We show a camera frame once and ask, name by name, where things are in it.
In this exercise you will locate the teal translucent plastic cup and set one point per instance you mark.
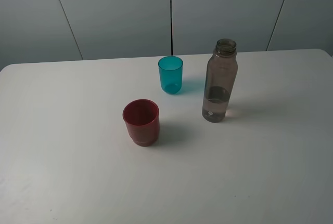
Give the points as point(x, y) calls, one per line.
point(171, 74)

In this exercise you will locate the clear smoky plastic bottle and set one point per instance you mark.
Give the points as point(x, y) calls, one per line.
point(221, 73)

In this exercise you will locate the red plastic cup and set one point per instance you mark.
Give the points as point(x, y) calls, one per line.
point(141, 118)

